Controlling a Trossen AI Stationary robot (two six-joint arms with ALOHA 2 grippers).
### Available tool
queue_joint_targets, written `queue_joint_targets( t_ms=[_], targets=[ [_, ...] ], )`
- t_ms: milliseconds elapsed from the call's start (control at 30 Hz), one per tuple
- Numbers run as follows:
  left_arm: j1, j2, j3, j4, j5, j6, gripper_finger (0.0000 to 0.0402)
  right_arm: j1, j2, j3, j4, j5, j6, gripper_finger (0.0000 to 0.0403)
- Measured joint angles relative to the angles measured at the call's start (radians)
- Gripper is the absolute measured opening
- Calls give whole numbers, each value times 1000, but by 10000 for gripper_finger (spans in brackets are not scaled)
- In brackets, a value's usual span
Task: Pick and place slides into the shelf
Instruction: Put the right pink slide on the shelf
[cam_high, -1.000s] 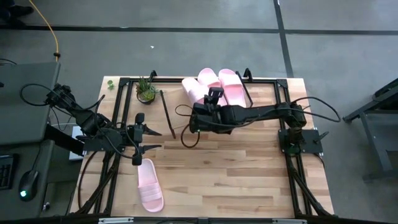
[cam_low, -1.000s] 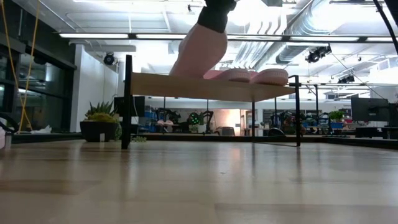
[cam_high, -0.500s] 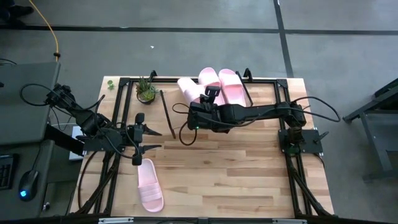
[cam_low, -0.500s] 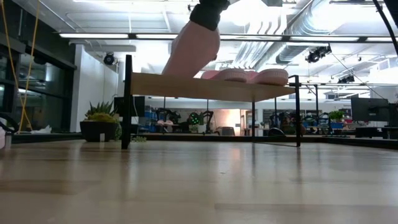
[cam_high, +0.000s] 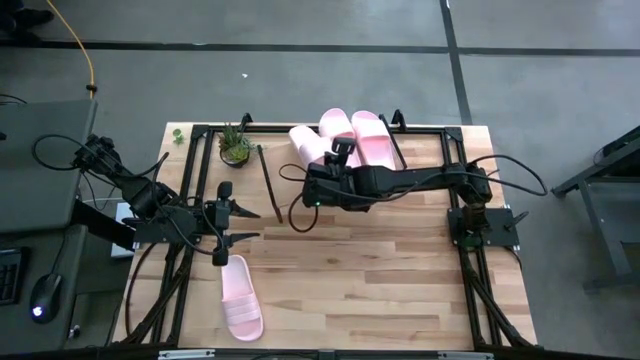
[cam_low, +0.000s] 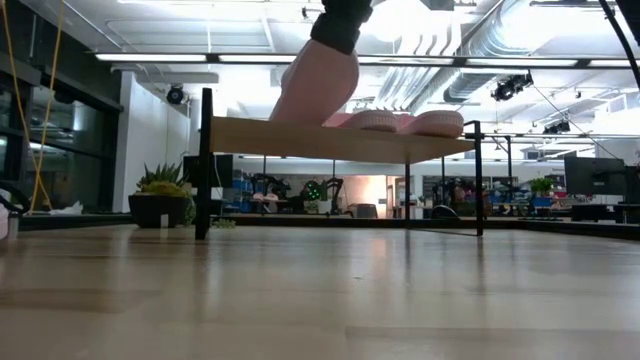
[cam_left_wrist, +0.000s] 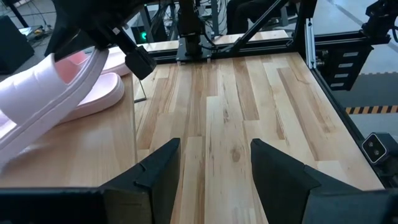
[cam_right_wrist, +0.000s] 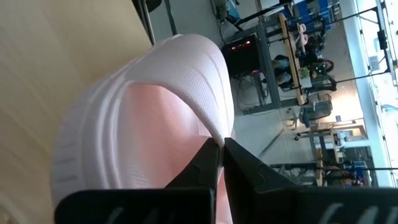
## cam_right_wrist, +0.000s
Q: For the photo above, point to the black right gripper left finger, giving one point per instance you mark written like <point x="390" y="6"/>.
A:
<point x="140" y="208"/>

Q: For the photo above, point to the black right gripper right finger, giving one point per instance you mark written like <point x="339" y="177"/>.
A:
<point x="280" y="205"/>

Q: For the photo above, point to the pink slide sandal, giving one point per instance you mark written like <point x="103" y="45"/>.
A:
<point x="174" y="68"/>

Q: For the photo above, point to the rolling office chair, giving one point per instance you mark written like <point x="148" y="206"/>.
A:
<point x="311" y="116"/>

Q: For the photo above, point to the person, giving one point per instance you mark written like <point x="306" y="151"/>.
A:
<point x="281" y="63"/>
<point x="284" y="81"/>

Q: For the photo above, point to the wooden workbench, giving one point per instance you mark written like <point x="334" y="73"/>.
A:
<point x="291" y="62"/>

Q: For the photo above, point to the black computer tower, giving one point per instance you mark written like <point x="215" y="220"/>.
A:
<point x="242" y="59"/>

